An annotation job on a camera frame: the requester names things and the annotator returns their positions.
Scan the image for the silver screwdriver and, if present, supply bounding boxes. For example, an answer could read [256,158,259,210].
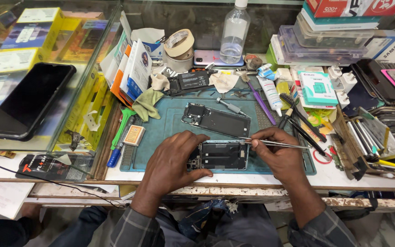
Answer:
[216,97,252,119]

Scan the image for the green circuit board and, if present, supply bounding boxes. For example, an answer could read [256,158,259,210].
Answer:
[327,145,344,171]

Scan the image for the person's left hand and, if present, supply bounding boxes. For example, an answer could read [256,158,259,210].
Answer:
[142,130,214,204]

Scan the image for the white charger adapter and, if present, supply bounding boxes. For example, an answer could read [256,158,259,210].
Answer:
[327,64,343,80]
[334,71,358,94]
[336,91,351,109]

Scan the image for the red white box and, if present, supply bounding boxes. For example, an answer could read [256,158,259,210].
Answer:
[306,0,395,18]

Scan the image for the person's right hand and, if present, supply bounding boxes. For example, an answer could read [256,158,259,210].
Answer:
[250,126,308,186]

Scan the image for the stack of clear plastic boxes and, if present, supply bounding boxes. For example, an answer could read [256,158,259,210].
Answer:
[270,13,377,66]

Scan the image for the beige masking tape roll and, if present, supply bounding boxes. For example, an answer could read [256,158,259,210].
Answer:
[164,29,195,58]

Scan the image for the black smartphone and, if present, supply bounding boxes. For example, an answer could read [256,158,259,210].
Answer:
[0,62,77,142]

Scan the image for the green cloth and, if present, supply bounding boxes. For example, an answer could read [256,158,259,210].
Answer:
[131,88,165,123]

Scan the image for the black cable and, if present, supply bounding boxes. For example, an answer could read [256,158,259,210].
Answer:
[0,137,130,209]

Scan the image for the grey tape roll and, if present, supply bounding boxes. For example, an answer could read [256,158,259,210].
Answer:
[165,51,195,73]

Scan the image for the stack of white blue packets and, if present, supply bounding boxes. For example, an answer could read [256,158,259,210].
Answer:
[99,10,154,110]

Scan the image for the white cloth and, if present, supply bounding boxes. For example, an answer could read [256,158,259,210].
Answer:
[209,72,240,94]

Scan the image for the teal white box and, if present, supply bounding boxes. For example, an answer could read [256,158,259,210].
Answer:
[297,70,339,107]

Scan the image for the beige cloth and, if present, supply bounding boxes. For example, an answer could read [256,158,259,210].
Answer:
[150,73,171,92]

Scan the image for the red rubber ring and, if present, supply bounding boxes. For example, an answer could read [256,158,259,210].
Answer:
[313,150,333,165]

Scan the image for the green plastic pry tool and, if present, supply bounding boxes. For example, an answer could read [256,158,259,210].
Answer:
[111,108,137,151]

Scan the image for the blue pen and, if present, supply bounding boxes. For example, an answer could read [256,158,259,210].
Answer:
[106,117,136,168]

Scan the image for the black red packet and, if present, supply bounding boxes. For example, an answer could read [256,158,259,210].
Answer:
[15,153,95,183]

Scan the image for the white paper sheet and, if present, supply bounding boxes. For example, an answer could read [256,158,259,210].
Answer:
[0,181,35,220]

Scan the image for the black brush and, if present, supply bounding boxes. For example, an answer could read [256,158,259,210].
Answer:
[279,93,328,143]

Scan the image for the crumpled blue white tube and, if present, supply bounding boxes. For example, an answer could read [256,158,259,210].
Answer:
[256,63,277,81]

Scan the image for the white paper bag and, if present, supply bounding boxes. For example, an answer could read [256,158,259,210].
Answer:
[131,28,166,63]

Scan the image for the glass display case with boxes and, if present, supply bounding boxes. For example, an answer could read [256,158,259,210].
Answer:
[0,0,124,180]

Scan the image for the small orange white box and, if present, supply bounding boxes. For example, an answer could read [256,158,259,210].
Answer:
[123,124,146,147]

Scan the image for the pink smartphone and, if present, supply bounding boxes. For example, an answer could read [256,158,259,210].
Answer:
[193,50,245,67]

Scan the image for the person's legs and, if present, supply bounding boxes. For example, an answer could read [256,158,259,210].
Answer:
[48,199,359,247]

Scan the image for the purple toothbrush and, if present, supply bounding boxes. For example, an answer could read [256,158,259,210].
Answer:
[240,73,277,126]

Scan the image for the stack of phone screens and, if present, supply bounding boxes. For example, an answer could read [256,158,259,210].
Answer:
[349,59,395,138]

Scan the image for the white glue tube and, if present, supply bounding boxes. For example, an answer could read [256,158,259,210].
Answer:
[256,75,283,117]

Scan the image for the black spudger tool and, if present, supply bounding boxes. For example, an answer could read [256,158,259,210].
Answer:
[278,106,327,158]

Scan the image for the cardboard holder with tools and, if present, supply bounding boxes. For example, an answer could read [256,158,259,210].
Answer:
[330,106,395,181]

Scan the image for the blue repair mat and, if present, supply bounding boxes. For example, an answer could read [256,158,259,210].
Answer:
[120,89,317,176]

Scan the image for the solder wire spool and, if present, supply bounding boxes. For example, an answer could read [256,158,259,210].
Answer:
[244,54,263,71]

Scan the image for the metal tweezers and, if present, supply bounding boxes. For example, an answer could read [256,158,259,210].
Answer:
[237,137,312,150]

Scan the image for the dark phone back cover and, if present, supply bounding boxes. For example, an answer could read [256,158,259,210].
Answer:
[182,102,252,139]

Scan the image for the smartphone frame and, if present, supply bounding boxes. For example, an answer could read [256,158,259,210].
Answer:
[186,140,249,172]

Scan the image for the clear plastic bottle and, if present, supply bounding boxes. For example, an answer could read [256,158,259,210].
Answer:
[219,0,251,65]

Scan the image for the black phone battery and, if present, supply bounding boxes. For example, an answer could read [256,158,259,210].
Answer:
[165,69,216,97]

